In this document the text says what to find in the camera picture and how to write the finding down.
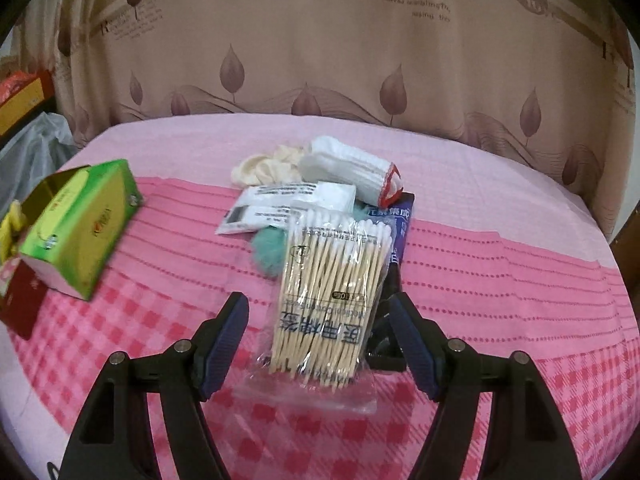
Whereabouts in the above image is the cotton swabs plastic bag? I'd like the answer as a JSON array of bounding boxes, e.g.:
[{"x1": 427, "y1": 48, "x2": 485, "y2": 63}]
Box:
[{"x1": 241, "y1": 218, "x2": 393, "y2": 414}]

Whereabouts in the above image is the red packet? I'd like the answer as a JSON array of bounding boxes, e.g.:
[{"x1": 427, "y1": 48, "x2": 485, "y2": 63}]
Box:
[{"x1": 0, "y1": 257, "x2": 48, "y2": 340}]

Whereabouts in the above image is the pink checkered tablecloth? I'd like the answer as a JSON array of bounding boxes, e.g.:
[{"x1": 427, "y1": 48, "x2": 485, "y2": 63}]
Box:
[{"x1": 1, "y1": 115, "x2": 639, "y2": 479}]

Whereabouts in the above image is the green tissue box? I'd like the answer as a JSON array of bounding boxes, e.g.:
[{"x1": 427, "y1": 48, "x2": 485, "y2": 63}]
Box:
[{"x1": 20, "y1": 159, "x2": 143, "y2": 300}]

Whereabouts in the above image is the teal fluffy pom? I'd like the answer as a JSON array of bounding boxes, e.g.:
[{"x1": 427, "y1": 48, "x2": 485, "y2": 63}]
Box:
[{"x1": 252, "y1": 207, "x2": 378, "y2": 280}]

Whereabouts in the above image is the black blue sachet packet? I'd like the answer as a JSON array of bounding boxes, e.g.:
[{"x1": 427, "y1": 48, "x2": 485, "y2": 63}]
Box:
[{"x1": 366, "y1": 192, "x2": 414, "y2": 372}]

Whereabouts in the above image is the white printed sachet packet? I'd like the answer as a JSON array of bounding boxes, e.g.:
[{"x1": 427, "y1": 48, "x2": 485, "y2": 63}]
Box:
[{"x1": 216, "y1": 181, "x2": 356, "y2": 235}]

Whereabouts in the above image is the white glove red cuff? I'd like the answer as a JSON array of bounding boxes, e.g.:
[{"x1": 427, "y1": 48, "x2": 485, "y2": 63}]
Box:
[{"x1": 297, "y1": 136, "x2": 404, "y2": 208}]

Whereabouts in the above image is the grey green plastic cover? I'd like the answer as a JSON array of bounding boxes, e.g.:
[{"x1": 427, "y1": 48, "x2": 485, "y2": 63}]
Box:
[{"x1": 0, "y1": 113, "x2": 78, "y2": 214}]

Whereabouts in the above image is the cream scrunchie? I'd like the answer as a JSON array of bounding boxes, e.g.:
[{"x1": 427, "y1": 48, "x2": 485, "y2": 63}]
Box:
[{"x1": 230, "y1": 145, "x2": 306, "y2": 188}]

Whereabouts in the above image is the red yellow flat box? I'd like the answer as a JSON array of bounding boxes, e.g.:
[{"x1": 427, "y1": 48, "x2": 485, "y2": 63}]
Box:
[{"x1": 1, "y1": 70, "x2": 54, "y2": 136}]

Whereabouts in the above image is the beige leaf print curtain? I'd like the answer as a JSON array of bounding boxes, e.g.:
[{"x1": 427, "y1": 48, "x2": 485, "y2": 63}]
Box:
[{"x1": 12, "y1": 0, "x2": 636, "y2": 234}]

